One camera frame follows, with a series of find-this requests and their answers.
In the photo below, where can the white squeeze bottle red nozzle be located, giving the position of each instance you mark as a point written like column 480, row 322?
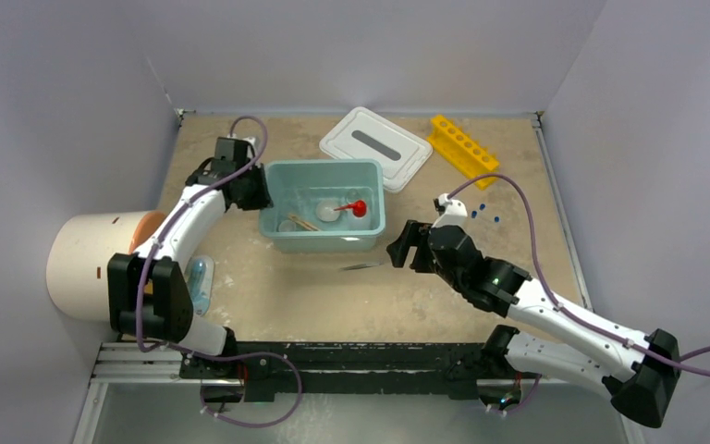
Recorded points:
column 358, row 215

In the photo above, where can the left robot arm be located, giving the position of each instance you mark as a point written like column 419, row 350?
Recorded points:
column 148, row 295

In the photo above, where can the wooden stick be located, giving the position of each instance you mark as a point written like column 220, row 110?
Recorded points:
column 304, row 224

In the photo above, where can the white cylinder orange end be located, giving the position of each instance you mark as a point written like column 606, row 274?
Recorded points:
column 76, row 266

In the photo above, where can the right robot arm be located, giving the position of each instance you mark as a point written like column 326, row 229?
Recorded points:
column 631, row 368

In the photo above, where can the white bin lid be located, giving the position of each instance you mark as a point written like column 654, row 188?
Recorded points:
column 363, row 134

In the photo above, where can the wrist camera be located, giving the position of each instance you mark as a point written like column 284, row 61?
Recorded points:
column 253, row 141
column 451, row 212

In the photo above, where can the black base frame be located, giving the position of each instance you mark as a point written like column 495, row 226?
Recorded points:
column 458, row 370

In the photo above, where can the blue blister pack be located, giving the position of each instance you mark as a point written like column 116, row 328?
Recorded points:
column 199, row 277

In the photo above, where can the teal plastic bin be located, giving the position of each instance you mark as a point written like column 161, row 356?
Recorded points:
column 297, row 186

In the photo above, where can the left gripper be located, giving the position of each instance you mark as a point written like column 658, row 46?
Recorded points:
column 261, row 200

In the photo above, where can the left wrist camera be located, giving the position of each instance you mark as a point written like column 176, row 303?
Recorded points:
column 253, row 141

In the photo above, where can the yellow test tube rack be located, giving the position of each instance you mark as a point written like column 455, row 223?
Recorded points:
column 460, row 150

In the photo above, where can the small glass flask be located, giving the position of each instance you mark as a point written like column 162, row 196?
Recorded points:
column 352, row 196

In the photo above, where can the white porcelain dish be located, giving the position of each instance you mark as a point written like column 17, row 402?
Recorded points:
column 326, row 211

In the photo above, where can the small white crucible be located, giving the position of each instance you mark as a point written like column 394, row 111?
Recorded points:
column 287, row 225

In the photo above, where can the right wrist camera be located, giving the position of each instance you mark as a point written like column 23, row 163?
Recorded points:
column 451, row 212

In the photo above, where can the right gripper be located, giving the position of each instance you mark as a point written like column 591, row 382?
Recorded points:
column 413, row 235

